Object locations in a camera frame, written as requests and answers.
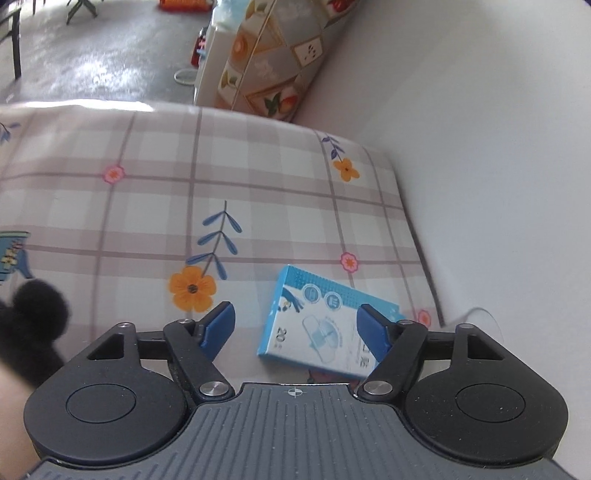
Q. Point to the patterned rolled mat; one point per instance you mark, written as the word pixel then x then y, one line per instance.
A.
pixel 277 60

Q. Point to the red thermos bottle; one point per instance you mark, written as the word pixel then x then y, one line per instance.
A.
pixel 199 46

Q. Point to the plush doll with red top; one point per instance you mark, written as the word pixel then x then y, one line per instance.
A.
pixel 32 318

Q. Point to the folding stool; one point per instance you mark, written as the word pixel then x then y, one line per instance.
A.
pixel 74 9

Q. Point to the white appliance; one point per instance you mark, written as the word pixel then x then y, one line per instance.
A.
pixel 212 69

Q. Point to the blue plastic-wrapped bundle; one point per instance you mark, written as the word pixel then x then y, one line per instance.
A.
pixel 231 9

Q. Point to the orange plastic bag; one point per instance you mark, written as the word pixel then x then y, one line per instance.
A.
pixel 184 4

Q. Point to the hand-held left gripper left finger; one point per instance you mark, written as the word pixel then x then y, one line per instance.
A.
pixel 219 323

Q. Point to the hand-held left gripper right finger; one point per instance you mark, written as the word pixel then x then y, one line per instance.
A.
pixel 374 327

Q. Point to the blue face mask box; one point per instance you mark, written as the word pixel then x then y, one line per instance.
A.
pixel 314 318

